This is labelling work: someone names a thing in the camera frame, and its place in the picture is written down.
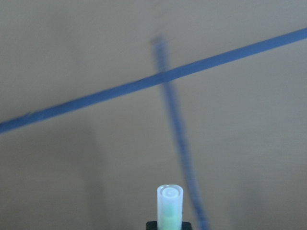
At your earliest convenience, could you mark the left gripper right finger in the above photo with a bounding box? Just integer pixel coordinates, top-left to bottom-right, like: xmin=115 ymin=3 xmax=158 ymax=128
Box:
xmin=181 ymin=221 xmax=192 ymax=230

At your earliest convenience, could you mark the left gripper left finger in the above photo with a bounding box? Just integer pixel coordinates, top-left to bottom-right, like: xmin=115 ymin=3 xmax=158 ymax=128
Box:
xmin=146 ymin=221 xmax=158 ymax=230

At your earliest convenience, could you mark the green highlighter pen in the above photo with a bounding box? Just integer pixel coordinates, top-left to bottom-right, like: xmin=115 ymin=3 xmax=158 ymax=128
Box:
xmin=157 ymin=184 xmax=184 ymax=230

